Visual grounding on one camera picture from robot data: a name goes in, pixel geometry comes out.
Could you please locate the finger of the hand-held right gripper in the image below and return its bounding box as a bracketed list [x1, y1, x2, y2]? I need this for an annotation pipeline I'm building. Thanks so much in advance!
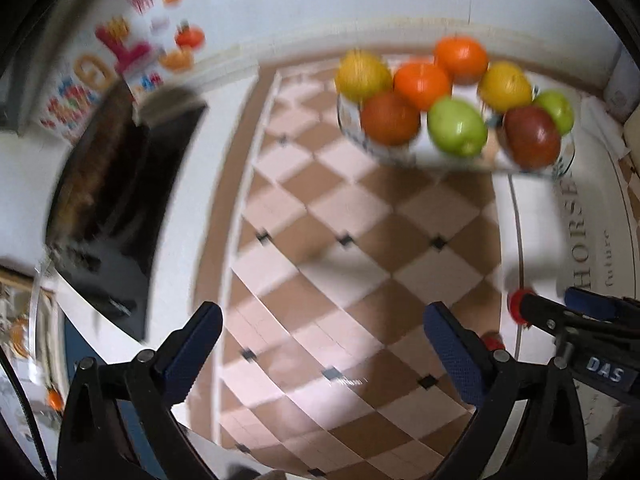
[520, 293, 640, 350]
[564, 287, 640, 324]

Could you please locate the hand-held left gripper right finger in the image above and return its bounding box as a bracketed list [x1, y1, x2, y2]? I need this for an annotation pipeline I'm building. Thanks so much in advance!
[423, 301, 588, 480]

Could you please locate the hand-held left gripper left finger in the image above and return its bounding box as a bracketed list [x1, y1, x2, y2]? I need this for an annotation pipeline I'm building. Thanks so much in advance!
[56, 301, 224, 480]

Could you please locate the dark red apple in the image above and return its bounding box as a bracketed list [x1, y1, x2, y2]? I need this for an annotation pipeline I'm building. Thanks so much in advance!
[502, 106, 562, 170]

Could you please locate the green apple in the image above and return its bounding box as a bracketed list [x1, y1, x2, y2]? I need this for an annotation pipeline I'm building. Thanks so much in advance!
[532, 90, 575, 136]
[426, 97, 488, 157]

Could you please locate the floral oval plate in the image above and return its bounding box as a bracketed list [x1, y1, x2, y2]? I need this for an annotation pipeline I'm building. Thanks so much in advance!
[337, 55, 576, 176]

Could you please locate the yellow citrus fruit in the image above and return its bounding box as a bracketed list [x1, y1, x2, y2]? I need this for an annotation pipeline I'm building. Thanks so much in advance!
[477, 61, 533, 113]
[334, 50, 393, 103]

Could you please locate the brown round fruit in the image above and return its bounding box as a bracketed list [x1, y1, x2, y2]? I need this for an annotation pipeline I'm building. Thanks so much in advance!
[361, 92, 421, 147]

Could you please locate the orange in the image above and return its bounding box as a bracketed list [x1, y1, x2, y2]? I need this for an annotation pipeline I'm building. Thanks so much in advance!
[393, 61, 453, 111]
[434, 36, 488, 86]

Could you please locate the black gas stove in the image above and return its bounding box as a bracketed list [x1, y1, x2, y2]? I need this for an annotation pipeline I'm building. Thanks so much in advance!
[45, 100, 208, 342]

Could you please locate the checkered table mat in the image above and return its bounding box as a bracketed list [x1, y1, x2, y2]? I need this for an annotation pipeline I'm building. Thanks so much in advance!
[616, 152, 640, 201]
[192, 62, 640, 480]

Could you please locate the cluttered side shelf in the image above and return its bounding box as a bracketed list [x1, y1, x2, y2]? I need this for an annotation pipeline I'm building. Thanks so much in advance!
[0, 265, 57, 361]

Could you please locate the white tissue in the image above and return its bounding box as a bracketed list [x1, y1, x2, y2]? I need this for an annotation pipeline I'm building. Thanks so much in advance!
[580, 95, 631, 161]

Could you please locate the black frying pan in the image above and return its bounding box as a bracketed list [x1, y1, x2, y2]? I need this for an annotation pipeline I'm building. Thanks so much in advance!
[55, 82, 196, 241]

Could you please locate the white spray can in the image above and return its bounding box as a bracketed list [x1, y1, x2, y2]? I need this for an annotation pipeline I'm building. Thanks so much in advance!
[604, 45, 640, 123]

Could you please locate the colourful wall sticker set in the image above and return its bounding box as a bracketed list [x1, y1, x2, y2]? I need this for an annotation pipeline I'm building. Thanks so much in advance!
[40, 0, 206, 142]

